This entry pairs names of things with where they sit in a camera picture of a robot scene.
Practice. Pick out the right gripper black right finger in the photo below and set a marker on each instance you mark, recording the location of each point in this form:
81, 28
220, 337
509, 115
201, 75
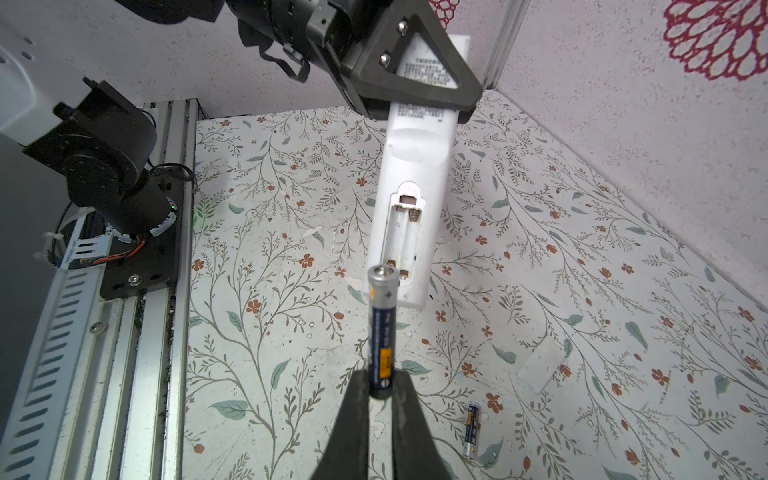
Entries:
414, 453

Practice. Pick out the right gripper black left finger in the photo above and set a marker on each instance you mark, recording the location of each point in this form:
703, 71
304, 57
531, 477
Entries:
346, 453

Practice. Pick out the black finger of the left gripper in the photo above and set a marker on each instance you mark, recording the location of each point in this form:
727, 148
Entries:
400, 53

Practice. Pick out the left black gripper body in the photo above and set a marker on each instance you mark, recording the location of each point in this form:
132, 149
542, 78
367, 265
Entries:
343, 38

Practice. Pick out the white remote control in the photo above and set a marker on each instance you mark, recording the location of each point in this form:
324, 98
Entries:
416, 160

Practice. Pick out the black AAA battery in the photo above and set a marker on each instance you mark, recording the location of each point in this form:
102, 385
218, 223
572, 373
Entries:
383, 283

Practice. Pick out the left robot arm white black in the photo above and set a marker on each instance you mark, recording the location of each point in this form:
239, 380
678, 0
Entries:
86, 131

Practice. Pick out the white battery compartment cover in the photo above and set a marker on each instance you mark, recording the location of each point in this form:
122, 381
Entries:
542, 364

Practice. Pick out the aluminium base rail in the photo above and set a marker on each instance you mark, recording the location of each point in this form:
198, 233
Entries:
102, 392

